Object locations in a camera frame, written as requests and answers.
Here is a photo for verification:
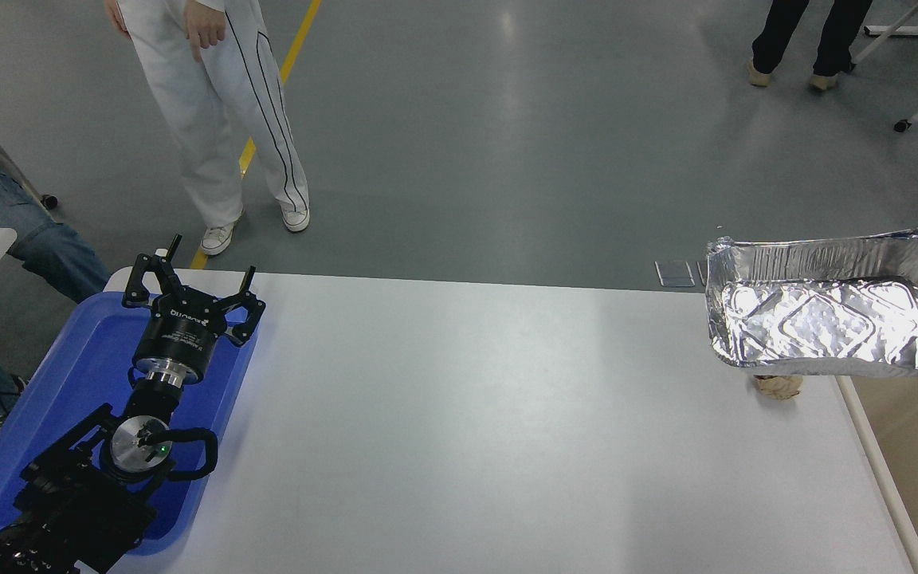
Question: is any silver foil tray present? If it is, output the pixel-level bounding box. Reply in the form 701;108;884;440
704;229;918;377

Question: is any standing person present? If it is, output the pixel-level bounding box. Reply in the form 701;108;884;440
104;0;311;257

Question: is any blue plastic tray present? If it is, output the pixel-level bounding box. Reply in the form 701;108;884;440
0;291;259;556

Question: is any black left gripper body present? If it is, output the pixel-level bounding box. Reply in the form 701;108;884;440
132;293;231;373

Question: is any crumpled tan paper ball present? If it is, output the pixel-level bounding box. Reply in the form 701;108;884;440
752;373;803;400

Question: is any walking person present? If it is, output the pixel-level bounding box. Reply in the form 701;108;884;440
747;0;874;91

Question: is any grey chair with casters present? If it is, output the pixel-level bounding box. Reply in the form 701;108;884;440
0;86;59;210

